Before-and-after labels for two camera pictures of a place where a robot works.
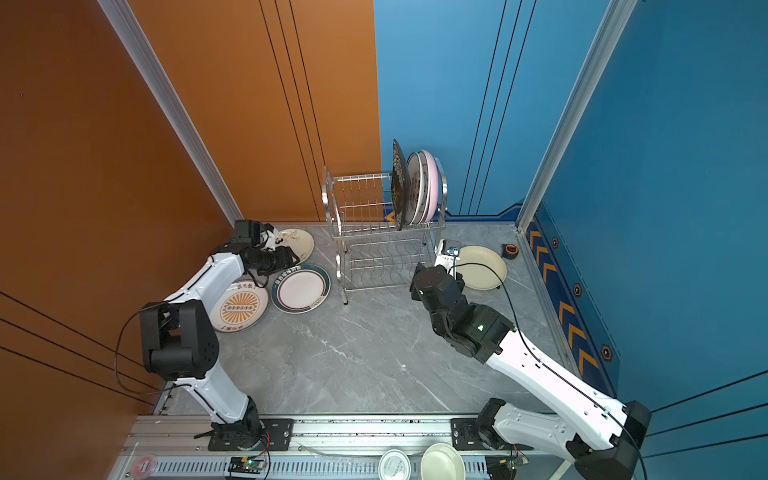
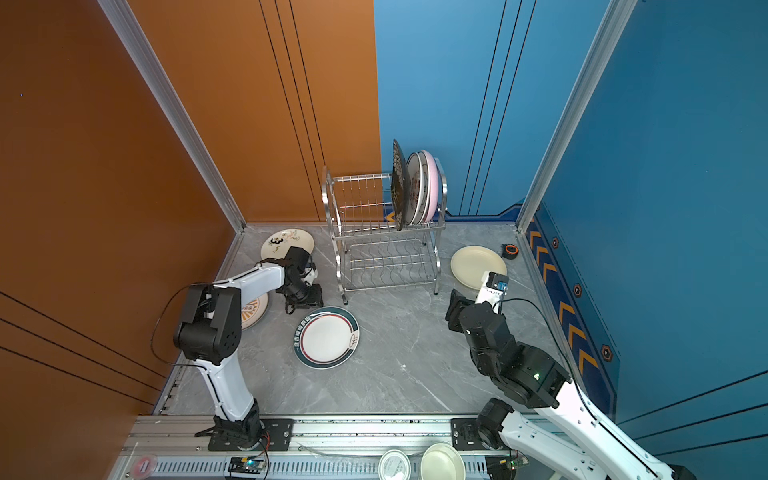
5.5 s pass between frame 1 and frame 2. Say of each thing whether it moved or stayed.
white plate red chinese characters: stayed
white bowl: stayed
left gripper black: moved
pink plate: stayed
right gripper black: moved
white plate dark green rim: moved
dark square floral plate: stayed
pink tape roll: stayed
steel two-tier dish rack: stayed
